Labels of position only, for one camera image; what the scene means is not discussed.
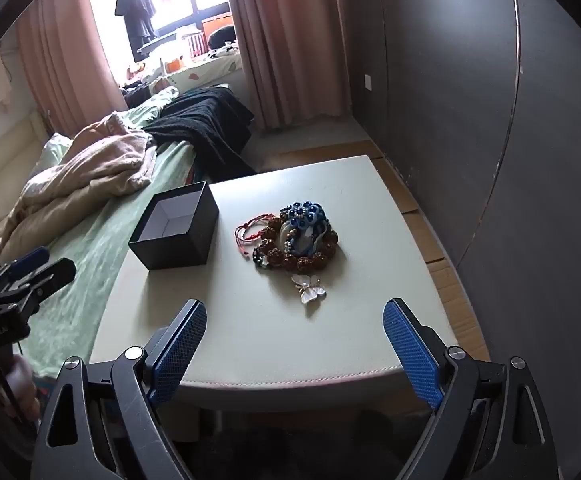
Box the flattened cardboard sheets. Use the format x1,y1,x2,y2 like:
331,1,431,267
262,140,490,361

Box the white butterfly brooch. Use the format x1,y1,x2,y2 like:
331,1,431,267
291,274,326,306

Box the white low table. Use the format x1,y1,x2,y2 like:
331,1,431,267
91,156,456,412

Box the green bed sheet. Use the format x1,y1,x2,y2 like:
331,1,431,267
22,88,213,378

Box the pink curtain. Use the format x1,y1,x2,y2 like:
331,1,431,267
230,0,348,129
16,0,127,136

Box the black square jewelry box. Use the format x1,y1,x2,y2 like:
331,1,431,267
129,182,219,271

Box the pink crumpled blanket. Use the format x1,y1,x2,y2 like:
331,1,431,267
0,112,157,264

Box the black knitted garment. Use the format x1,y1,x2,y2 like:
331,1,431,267
144,87,256,182

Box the pink left curtain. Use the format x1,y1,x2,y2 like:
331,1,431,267
16,0,127,136

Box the red braided string bracelet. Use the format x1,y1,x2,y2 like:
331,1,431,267
234,212,278,261

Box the brown wooden bead bracelet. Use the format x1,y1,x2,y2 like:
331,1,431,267
251,219,340,273

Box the pink right curtain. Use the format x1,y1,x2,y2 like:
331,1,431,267
230,0,348,129

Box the person left hand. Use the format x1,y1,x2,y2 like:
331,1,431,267
0,354,41,426

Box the white wall socket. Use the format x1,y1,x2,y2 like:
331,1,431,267
364,74,373,92

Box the blue flower bead bracelet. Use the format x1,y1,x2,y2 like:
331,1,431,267
278,199,329,233

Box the dark hanging clothes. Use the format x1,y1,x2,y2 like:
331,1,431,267
115,0,156,61

